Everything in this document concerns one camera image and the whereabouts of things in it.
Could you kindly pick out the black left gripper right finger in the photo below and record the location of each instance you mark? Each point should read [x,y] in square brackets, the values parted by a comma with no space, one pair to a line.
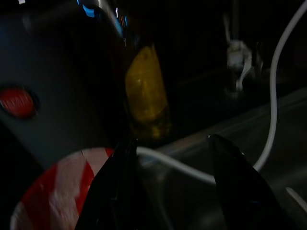
[239,191]

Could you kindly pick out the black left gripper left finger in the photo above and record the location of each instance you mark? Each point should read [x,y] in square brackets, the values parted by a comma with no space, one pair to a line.
[115,191]

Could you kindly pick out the red and white bowl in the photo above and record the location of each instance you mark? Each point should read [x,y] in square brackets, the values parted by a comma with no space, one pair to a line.
[55,191]

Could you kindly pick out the stainless steel sink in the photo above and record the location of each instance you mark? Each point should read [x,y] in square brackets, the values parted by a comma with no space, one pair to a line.
[192,203]

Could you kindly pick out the white utensil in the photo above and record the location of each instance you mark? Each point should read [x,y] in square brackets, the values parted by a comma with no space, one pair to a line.
[296,195]

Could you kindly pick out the yellow dish soap bottle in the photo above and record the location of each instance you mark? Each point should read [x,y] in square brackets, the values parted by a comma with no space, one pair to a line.
[146,95]

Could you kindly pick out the grey jug with red sticker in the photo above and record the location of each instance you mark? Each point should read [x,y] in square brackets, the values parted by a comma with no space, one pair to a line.
[60,83]

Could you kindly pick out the chrome faucet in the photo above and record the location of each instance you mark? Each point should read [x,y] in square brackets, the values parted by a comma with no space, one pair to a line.
[236,55]

